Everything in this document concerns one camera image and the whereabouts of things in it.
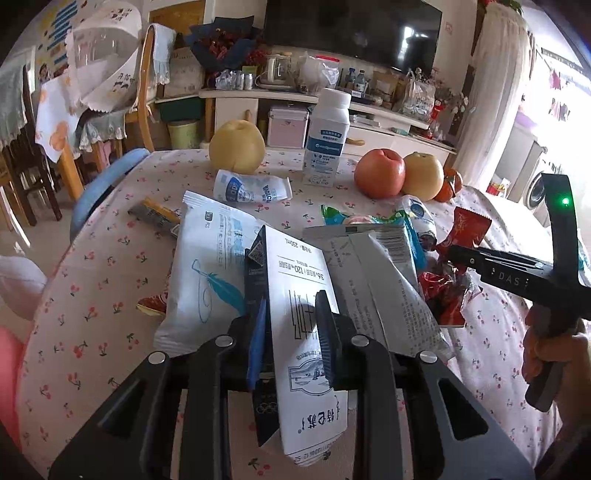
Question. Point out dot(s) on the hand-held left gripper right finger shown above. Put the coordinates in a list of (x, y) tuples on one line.
[(327, 344)]

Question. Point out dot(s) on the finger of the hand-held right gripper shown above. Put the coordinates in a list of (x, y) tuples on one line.
[(457, 256)]

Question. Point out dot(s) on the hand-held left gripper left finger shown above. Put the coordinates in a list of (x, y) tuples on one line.
[(257, 346)]

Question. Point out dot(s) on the white milk carton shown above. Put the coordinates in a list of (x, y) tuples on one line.
[(302, 295)]

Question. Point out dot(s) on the grey white packet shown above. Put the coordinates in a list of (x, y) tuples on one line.
[(369, 272)]

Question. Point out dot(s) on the white wipes packet feather print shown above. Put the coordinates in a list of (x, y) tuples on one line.
[(207, 267)]

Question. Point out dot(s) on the gold black snack wrapper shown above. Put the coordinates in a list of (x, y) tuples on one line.
[(154, 213)]

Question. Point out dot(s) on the person's right hand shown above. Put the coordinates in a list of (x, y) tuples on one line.
[(535, 353)]

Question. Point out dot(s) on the crushed white blue bottle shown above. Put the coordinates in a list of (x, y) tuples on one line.
[(419, 214), (251, 187)]

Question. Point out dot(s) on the white washing machine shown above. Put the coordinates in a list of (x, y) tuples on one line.
[(538, 194)]

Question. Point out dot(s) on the orange tangerine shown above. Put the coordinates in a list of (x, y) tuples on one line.
[(450, 184)]

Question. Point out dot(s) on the red bucket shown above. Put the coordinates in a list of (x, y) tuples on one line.
[(497, 190)]

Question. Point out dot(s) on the small yellow pear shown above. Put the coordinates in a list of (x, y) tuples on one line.
[(424, 177)]

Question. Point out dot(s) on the red apple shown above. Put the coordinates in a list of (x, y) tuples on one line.
[(379, 174)]

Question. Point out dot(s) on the small red wrapper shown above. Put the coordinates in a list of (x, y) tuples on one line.
[(152, 304)]

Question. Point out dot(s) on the green snack wrapper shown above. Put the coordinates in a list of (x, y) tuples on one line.
[(334, 216)]

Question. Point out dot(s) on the white television cabinet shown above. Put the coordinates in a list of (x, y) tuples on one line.
[(383, 124)]

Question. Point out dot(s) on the covered standing air conditioner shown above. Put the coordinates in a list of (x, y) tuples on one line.
[(496, 92)]

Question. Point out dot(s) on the white yogurt bottle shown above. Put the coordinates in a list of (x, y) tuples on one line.
[(325, 143)]

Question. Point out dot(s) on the large yellow pear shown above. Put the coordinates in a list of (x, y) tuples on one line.
[(237, 148)]

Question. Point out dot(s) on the pink storage box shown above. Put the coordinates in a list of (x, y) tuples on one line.
[(287, 127)]

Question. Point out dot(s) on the blue chair back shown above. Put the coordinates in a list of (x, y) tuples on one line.
[(104, 184)]

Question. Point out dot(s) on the green waste bin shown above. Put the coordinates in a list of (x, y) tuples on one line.
[(183, 134)]

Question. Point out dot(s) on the clear plastic bag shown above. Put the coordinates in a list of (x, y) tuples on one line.
[(318, 71)]

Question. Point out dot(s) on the white rounded object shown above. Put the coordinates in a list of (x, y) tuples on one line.
[(21, 286)]

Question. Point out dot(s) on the black television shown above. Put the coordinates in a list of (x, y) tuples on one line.
[(351, 32)]

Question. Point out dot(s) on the pink object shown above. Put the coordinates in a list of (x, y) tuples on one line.
[(9, 378)]

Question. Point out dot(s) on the white electric kettle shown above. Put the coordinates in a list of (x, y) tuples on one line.
[(276, 70)]

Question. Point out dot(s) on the dark wooden stool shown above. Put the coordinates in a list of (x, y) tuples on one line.
[(27, 184)]

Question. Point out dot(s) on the wooden chair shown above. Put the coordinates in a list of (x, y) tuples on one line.
[(145, 83)]

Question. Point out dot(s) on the dining table with printed cloth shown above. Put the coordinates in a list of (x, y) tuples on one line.
[(55, 120)]

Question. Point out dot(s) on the dark wrapped flower bouquet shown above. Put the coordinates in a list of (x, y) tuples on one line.
[(226, 44)]

